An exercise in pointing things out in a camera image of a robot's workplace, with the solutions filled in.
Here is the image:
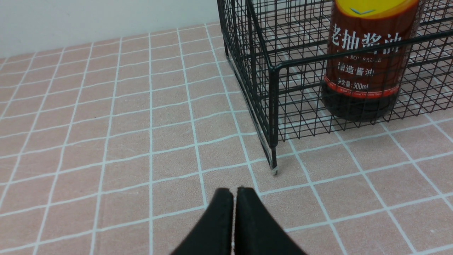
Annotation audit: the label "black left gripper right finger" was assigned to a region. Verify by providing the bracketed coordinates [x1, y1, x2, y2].
[234, 187, 307, 255]

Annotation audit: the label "black wire shelf rack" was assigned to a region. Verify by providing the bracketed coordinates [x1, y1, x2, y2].
[217, 0, 452, 175]

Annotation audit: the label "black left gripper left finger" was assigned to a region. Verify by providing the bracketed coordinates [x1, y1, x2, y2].
[172, 188, 234, 255]

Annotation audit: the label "dark soy sauce bottle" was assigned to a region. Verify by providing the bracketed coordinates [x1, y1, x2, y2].
[322, 0, 426, 122]

